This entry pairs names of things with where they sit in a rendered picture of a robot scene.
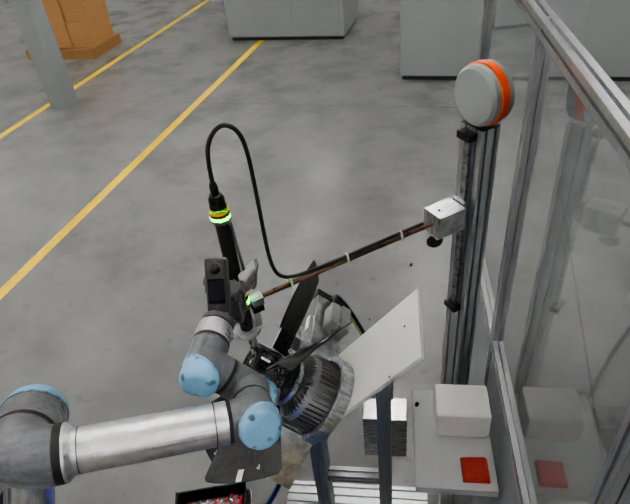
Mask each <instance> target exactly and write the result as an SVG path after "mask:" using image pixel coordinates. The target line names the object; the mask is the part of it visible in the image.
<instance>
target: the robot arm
mask: <svg viewBox="0 0 630 504"><path fill-rule="evenodd" d="M250 261H251V262H250V264H248V265H247V266H246V269H245V270H244V271H243V272H241V273H240V274H239V275H238V279H239V282H238V281H236V280H235V279H233V280H229V267H228V259H227V258H226V257H221V258H207V259H205V260H204V267H205V276H204V279H203V286H204V289H205V294H206V296H207V307H208V312H206V313H204V314H203V316H202V318H201V320H200V321H199V323H198V325H197V328H196V331H195V333H194V336H193V339H192V342H191V344H190V347H189V350H188V352H187V355H186V357H185V358H184V360H183V363H182V369H181V372H180V375H179V383H180V386H181V387H182V389H183V390H184V391H185V392H187V393H188V394H190V395H192V396H193V395H197V396H198V397H208V396H210V395H212V394H213V393H214V392H215V393H216V394H218V395H220V396H222V397H223V398H225V399H227V400H226V401H220V402H214V403H209V404H203V405H197V406H191V407H186V408H180V409H174V410H168V411H163V412H157V413H151V414H145V415H140V416H134V417H128V418H122V419H117V420H111V421H105V422H100V423H94V424H88V425H82V426H77V427H73V426H71V425H70V424H68V423H67V421H68V419H69V415H70V412H69V404H68V401H67V399H66V397H65V396H64V395H63V394H62V393H61V392H60V391H58V390H57V389H56V388H54V387H51V386H48V385H44V384H31V385H26V386H23V387H21V388H18V389H17V390H15V391H14V392H12V393H11V394H10V395H9V396H8V397H7V398H6V399H5V400H4V401H3V402H2V404H1V406H0V485H1V486H3V504H55V486H59V485H64V484H69V483H70V482H71V481H72V480H73V478H74V477H75V476H77V475H80V474H85V473H90V472H95V471H100V470H105V469H110V468H115V467H120V466H125V465H130V464H135V463H140V462H145V461H150V460H155V459H160V458H165V457H170V456H175V455H180V454H185V453H190V452H195V451H200V450H205V449H210V448H215V447H220V446H225V445H230V444H234V443H240V442H243V443H244V444H245V445H246V446H247V447H249V448H251V449H255V450H263V449H266V448H269V447H270V446H272V445H273V444H274V443H275V442H276V441H277V440H278V439H279V437H280V434H281V431H282V421H281V418H280V415H279V410H278V408H277V407H276V405H275V404H274V401H275V398H276V395H277V394H276V392H277V388H276V385H275V384H274V383H273V382H272V381H270V380H269V379H268V378H267V377H266V376H264V375H262V374H259V373H258V372H256V371H254V370H253V369H251V368H249V367H248V366H246V365H245V364H243V363H241V362H240V361H238V360H236V359H235V358H233V357H231V356H229V355H228V350H229V346H230V342H231V340H233V339H234V336H233V330H234V327H235V325H236V323H243V322H244V319H245V316H246V312H247V309H248V305H247V300H246V296H245V292H248V291H249V290H250V289H252V290H254V289H255V288H256V285H257V271H258V266H259V264H258V259H257V258H255V259H251V260H250ZM244 312H245V313H244ZM234 320H235V321H234Z"/></svg>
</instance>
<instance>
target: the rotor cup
mask: <svg viewBox="0 0 630 504"><path fill-rule="evenodd" d="M253 349H254V354H252V352H251V350H250V351H249V353H248V354H247V356H246V357H245V359H244V361H243V364H245V365H246V366H248V367H249V368H251V369H253V370H254V371H256V372H258V373H259V374H262V375H264V376H266V377H267V378H268V379H269V380H270V381H272V382H273V383H274V384H275V385H276V388H279V389H281V392H280V397H279V401H281V400H282V399H283V398H284V397H285V396H286V395H287V394H288V393H289V391H290V390H291V388H292V386H293V384H294V382H295V380H296V378H297V375H298V371H299V365H298V366H297V367H296V368H295V369H293V370H292V371H290V370H288V369H286V370H283V368H282V367H280V368H277V369H273V370H270V371H266V370H267V368H268V367H270V366H272V365H273V363H276V362H278V361H279V359H283V357H282V355H281V354H280V353H278V352H276V351H274V350H273V349H271V348H269V347H267V346H265V345H263V344H261V343H258V344H256V345H254V346H253ZM261 357H264V358H266V359H268V360H270V361H271V362H270V363H268V362H266V361H265V360H263V359H261ZM252 358H253V361H252V363H251V364H250V365H249V361H250V359H252Z"/></svg>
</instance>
